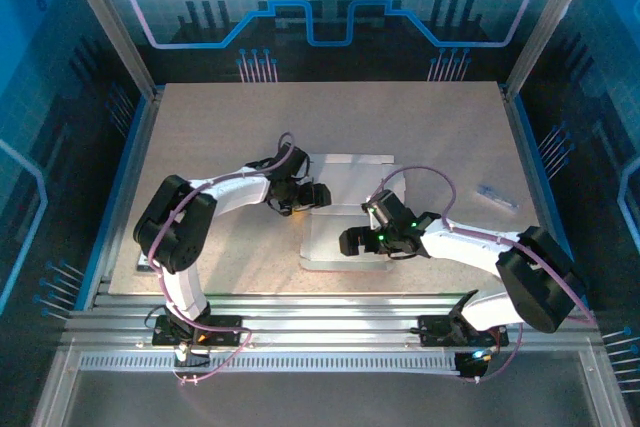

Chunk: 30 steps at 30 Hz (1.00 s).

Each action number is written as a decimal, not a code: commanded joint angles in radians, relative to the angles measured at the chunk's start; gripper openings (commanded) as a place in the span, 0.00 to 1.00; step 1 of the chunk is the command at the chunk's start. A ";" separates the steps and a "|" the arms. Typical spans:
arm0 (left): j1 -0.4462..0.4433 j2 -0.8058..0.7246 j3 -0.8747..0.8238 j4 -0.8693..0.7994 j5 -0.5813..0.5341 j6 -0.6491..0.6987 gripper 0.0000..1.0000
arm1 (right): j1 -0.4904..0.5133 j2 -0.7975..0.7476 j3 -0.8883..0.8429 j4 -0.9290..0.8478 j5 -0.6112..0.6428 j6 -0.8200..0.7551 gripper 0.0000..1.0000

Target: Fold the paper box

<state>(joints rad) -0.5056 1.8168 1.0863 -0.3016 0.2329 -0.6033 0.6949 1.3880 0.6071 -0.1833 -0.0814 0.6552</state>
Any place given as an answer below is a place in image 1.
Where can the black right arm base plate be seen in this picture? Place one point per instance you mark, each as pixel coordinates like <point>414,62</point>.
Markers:
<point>435,329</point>

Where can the aluminium blue side rail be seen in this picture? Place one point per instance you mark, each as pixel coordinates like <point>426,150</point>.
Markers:
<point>127,187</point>
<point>530,172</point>

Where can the black electronics module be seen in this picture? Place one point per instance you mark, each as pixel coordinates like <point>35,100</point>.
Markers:
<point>472,364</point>

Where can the small black white card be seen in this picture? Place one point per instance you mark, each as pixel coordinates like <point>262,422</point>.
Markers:
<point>144,263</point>

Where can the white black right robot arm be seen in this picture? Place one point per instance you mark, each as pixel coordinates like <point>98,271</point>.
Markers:
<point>465,242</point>

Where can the pink paper box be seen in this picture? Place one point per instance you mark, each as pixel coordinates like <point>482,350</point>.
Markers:
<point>350,242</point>

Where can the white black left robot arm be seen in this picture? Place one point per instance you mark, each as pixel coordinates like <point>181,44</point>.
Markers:
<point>235,192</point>

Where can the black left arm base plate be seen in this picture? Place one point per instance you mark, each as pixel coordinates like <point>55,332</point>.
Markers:
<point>225,329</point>

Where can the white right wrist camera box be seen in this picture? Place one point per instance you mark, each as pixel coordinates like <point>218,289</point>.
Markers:
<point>374,220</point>

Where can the aluminium frame post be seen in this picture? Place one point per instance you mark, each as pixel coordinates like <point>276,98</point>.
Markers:
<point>550,22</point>
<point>107,22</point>

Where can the blue clear plastic packet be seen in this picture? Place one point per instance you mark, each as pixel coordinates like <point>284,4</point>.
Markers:
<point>495,196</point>

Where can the aluminium extrusion rail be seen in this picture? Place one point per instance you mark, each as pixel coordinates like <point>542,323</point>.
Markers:
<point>325,317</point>

